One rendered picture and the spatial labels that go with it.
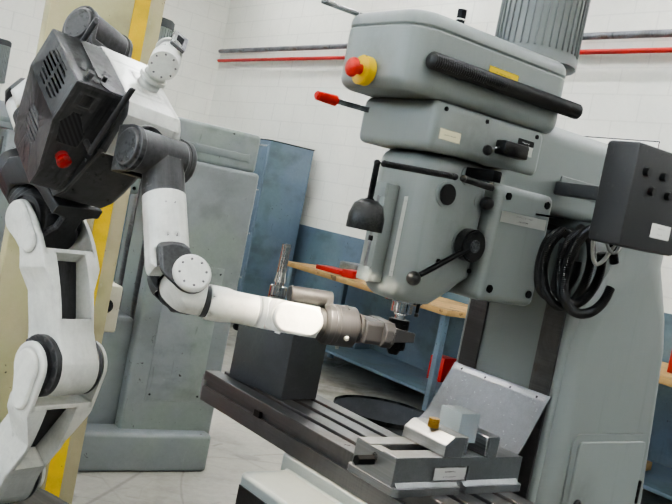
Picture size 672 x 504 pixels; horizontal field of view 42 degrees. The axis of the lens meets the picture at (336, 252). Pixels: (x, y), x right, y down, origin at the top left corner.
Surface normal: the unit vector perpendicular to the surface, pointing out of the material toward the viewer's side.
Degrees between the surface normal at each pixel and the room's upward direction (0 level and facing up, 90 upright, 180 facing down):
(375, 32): 90
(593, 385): 88
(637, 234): 90
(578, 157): 90
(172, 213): 62
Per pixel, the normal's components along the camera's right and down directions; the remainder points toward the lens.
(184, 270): 0.43, -0.35
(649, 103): -0.79, -0.12
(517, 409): -0.61, -0.55
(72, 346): 0.78, -0.33
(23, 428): -0.64, 0.34
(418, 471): 0.58, 0.16
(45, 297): -0.58, -0.07
